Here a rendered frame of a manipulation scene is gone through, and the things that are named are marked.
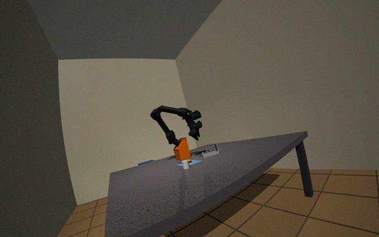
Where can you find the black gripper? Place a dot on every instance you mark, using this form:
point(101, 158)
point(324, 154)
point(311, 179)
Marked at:
point(193, 132)

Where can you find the light blue square mat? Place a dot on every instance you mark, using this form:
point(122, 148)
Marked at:
point(192, 162)

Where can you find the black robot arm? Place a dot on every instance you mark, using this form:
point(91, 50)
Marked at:
point(182, 112)

